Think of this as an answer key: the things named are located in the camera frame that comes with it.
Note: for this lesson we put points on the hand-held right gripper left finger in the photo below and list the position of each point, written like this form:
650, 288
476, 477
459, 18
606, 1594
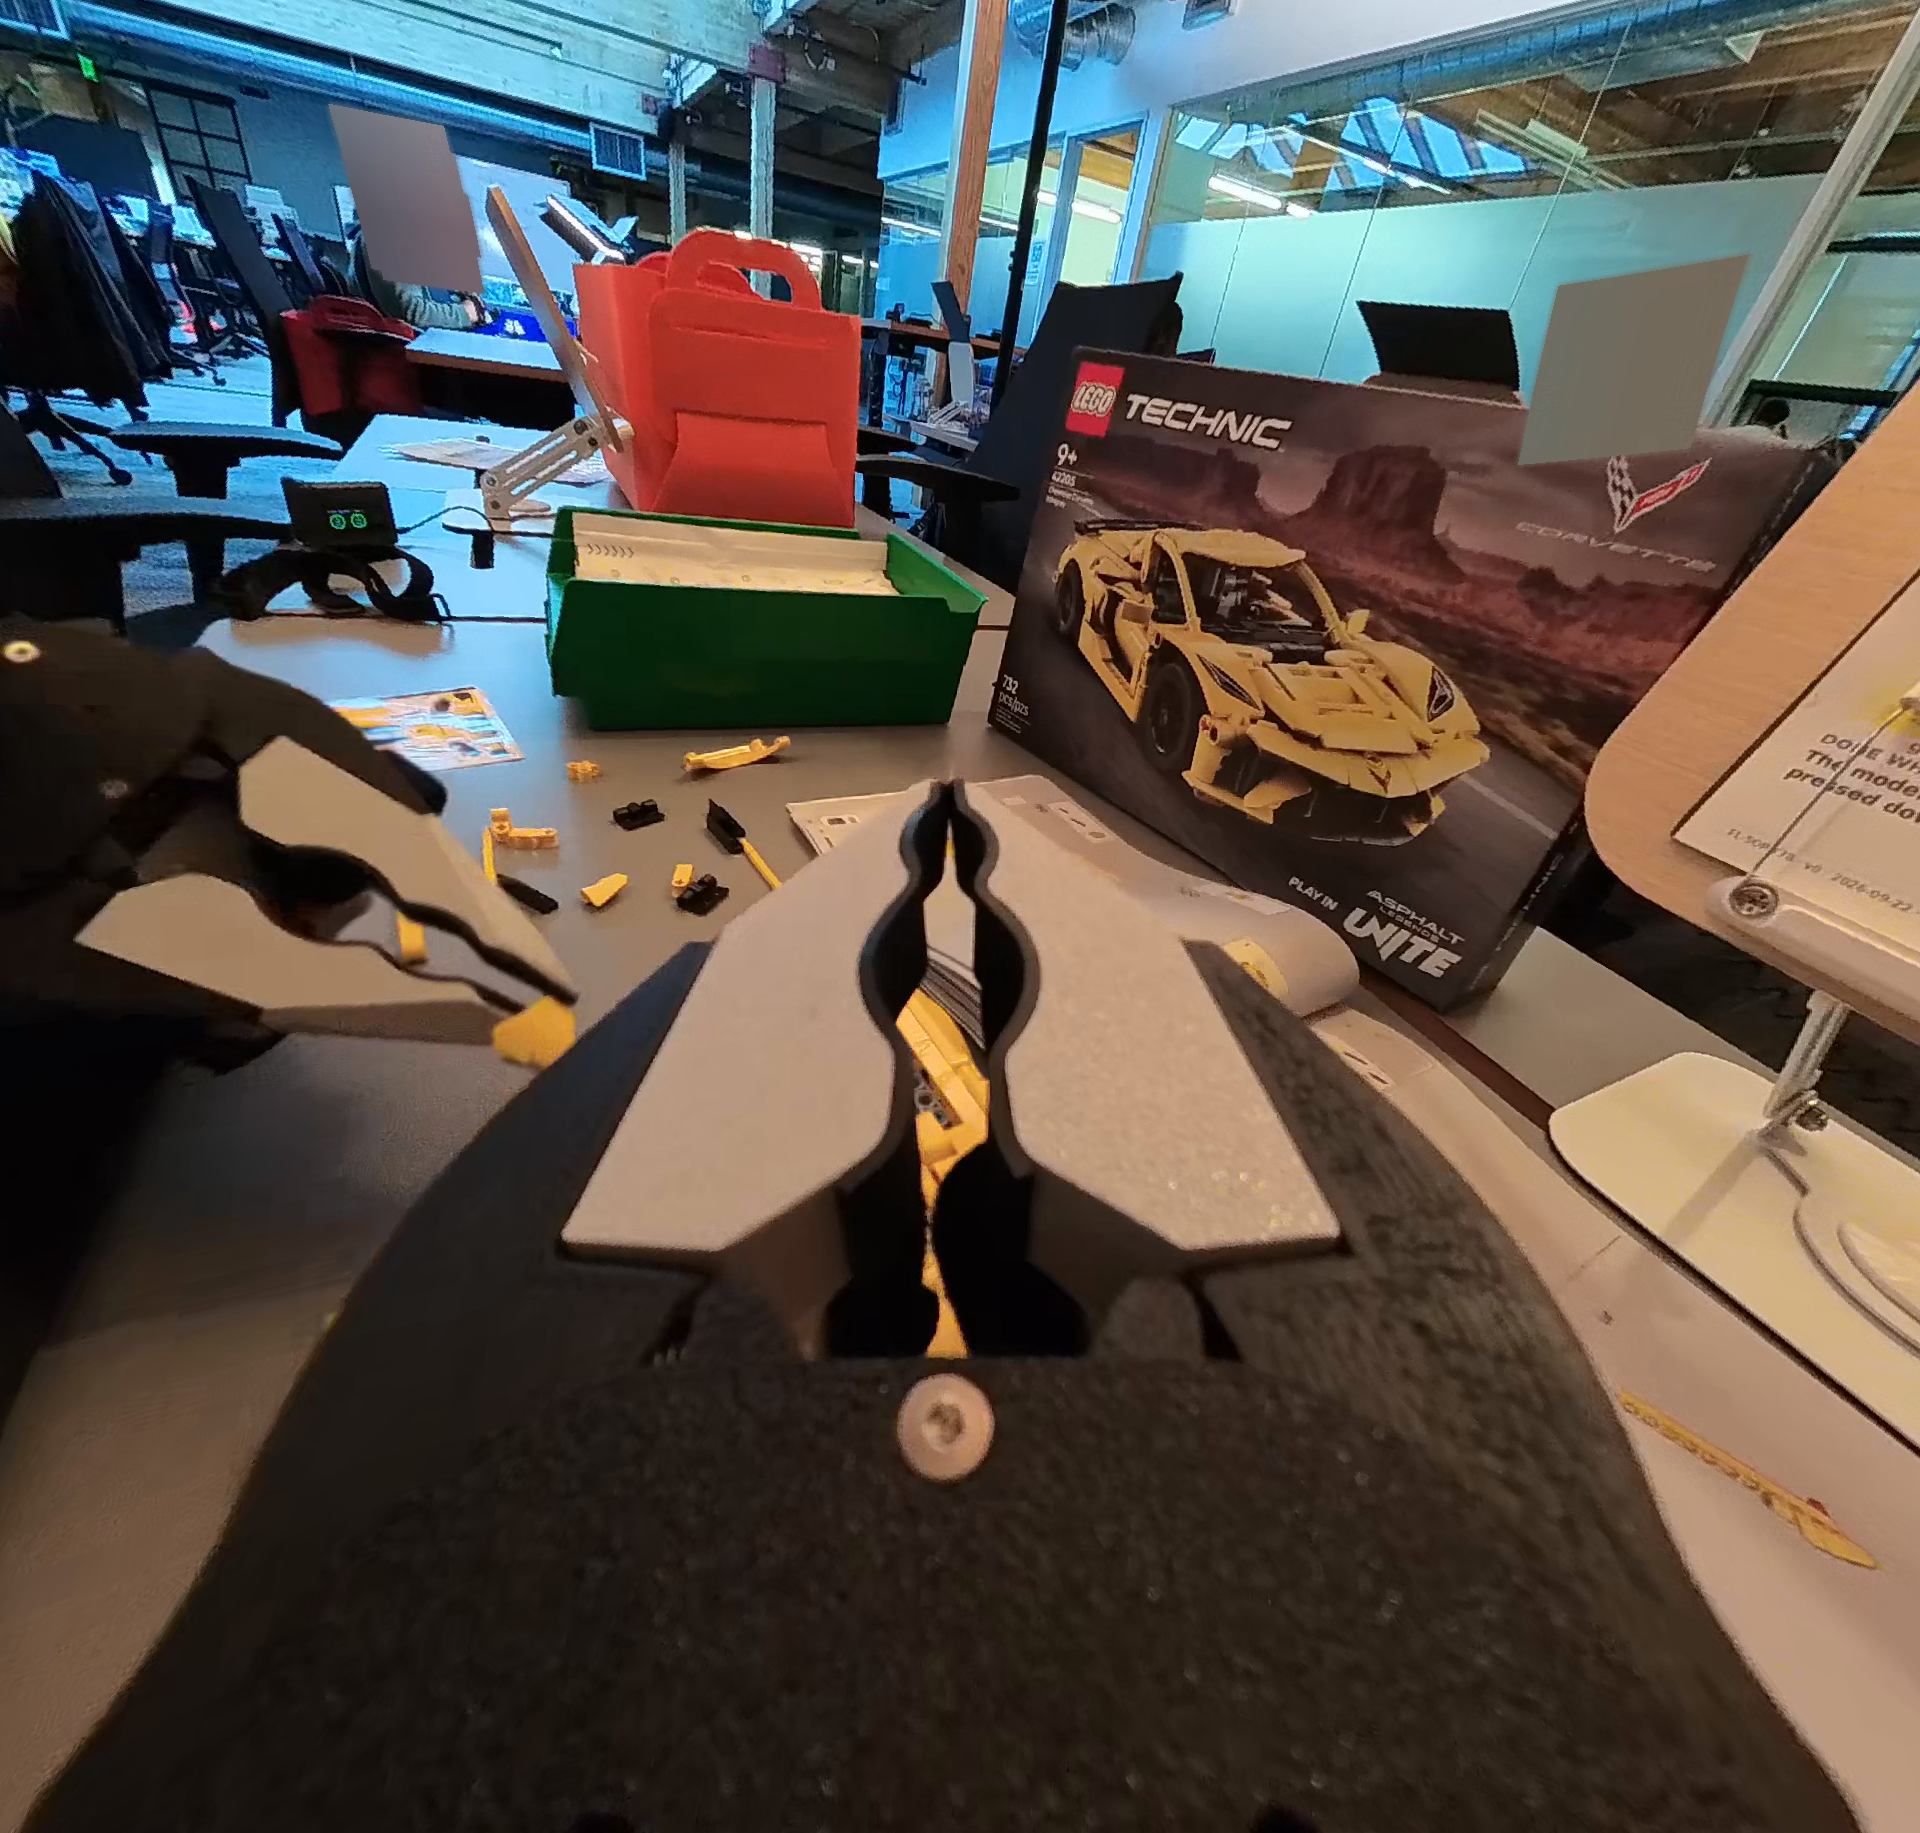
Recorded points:
735, 1113

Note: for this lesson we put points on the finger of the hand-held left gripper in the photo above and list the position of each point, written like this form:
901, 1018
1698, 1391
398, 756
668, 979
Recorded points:
375, 829
226, 964

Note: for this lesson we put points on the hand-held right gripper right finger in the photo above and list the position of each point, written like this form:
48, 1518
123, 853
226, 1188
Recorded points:
1171, 1098

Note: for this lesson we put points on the yellow sticker sheet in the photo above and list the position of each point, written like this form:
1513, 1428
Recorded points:
436, 731

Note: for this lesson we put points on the partly built yellow toy car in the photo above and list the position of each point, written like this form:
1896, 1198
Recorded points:
934, 1047

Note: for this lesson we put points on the yellow toy beam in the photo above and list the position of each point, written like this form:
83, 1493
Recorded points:
532, 1037

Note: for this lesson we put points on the yellow angled toy connector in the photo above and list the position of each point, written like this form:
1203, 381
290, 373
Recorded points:
526, 831

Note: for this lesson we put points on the black toy panel piece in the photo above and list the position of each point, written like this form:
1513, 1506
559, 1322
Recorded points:
529, 895

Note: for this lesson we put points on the grey instruction booklet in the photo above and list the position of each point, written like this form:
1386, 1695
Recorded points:
1140, 889

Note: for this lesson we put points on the black and yellow toy piece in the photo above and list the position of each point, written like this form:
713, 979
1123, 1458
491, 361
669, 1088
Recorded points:
702, 891

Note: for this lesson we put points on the yellow rounded toy piece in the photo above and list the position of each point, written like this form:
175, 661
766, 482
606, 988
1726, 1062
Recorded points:
606, 891

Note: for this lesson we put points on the black wedge toy piece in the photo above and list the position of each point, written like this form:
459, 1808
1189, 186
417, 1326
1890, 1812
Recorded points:
726, 826

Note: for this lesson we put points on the black device with green lights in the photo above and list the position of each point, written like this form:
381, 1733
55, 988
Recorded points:
338, 517

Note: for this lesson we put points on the black office chair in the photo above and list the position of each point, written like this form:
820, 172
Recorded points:
211, 446
1080, 348

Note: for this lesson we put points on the yellow curved toy piece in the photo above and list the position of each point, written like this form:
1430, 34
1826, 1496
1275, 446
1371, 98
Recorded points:
735, 756

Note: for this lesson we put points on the green plastic bin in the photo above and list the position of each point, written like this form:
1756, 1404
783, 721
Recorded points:
751, 657

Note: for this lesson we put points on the printed white paper bag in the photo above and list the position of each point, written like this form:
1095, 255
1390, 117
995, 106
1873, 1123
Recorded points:
721, 559

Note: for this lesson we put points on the red office chair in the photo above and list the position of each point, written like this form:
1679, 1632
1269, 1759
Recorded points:
345, 363

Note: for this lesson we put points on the white stand with wooden board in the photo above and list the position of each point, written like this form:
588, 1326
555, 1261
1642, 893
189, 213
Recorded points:
1666, 1143

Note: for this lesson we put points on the toy car set box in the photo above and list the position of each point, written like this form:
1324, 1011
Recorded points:
1350, 634

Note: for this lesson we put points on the orange plastic tote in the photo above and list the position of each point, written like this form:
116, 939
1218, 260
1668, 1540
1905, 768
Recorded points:
721, 409

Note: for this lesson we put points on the printed instruction sheet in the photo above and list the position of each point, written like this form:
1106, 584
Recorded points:
1831, 768

